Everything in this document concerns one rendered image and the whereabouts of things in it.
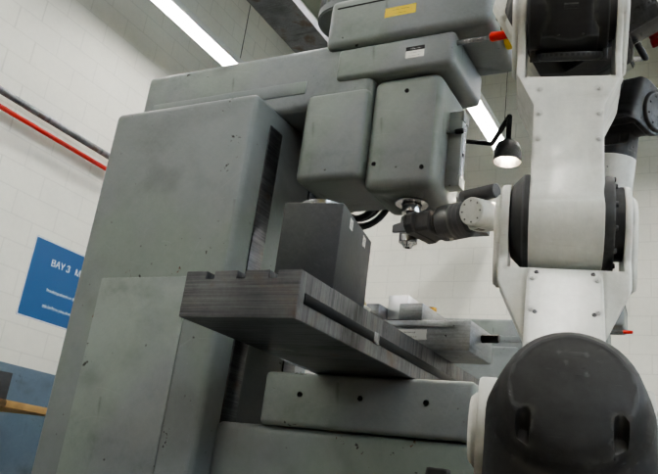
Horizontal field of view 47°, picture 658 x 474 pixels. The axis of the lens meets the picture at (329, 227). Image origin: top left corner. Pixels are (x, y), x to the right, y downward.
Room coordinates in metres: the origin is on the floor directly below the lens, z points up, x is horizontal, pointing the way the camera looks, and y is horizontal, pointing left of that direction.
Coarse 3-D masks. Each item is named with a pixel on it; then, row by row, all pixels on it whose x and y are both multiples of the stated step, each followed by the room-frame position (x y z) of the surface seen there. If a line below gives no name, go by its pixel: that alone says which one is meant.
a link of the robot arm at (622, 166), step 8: (608, 160) 1.38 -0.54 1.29; (616, 160) 1.37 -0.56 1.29; (624, 160) 1.37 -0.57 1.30; (632, 160) 1.38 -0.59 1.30; (608, 168) 1.38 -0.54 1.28; (616, 168) 1.38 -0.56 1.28; (624, 168) 1.38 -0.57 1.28; (632, 168) 1.38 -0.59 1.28; (616, 176) 1.38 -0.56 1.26; (624, 176) 1.38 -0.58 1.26; (632, 176) 1.39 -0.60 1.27; (624, 184) 1.38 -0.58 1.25; (632, 184) 1.39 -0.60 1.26; (632, 192) 1.40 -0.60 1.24
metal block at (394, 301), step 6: (390, 300) 1.79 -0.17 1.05; (396, 300) 1.78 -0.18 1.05; (402, 300) 1.77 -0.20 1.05; (408, 300) 1.76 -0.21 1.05; (414, 300) 1.79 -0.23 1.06; (390, 306) 1.79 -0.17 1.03; (396, 306) 1.78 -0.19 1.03; (390, 312) 1.78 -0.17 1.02; (396, 312) 1.78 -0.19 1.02; (390, 318) 1.78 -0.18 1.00; (396, 318) 1.78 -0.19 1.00
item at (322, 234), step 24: (288, 216) 1.36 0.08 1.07; (312, 216) 1.34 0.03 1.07; (336, 216) 1.33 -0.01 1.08; (288, 240) 1.36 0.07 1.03; (312, 240) 1.34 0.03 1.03; (336, 240) 1.33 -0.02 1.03; (360, 240) 1.45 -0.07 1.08; (288, 264) 1.35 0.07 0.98; (312, 264) 1.34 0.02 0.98; (336, 264) 1.33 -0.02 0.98; (360, 264) 1.47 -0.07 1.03; (336, 288) 1.34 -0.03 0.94; (360, 288) 1.49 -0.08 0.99
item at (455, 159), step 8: (456, 112) 1.72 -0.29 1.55; (464, 112) 1.71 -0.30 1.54; (456, 120) 1.72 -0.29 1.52; (464, 120) 1.71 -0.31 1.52; (464, 128) 1.72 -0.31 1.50; (448, 136) 1.73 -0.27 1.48; (456, 136) 1.72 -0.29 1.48; (464, 136) 1.72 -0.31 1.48; (448, 144) 1.73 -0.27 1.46; (456, 144) 1.72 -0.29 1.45; (464, 144) 1.73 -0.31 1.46; (448, 152) 1.73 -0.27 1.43; (456, 152) 1.72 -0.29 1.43; (464, 152) 1.74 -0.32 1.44; (448, 160) 1.73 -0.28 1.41; (456, 160) 1.72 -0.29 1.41; (464, 160) 1.74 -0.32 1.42; (448, 168) 1.72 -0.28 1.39; (456, 168) 1.71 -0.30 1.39; (448, 176) 1.72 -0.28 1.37; (456, 176) 1.71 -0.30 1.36; (448, 184) 1.72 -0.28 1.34; (456, 184) 1.71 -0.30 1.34
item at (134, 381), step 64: (128, 128) 2.00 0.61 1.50; (192, 128) 1.88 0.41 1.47; (256, 128) 1.79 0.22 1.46; (128, 192) 1.97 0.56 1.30; (192, 192) 1.85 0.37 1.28; (256, 192) 1.84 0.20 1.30; (128, 256) 1.94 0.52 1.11; (192, 256) 1.83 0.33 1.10; (256, 256) 1.87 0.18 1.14; (128, 320) 1.91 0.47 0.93; (64, 384) 2.00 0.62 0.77; (128, 384) 1.89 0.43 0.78; (192, 384) 1.80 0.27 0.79; (256, 384) 1.96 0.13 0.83; (64, 448) 1.97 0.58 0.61; (128, 448) 1.87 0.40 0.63; (192, 448) 1.79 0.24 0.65
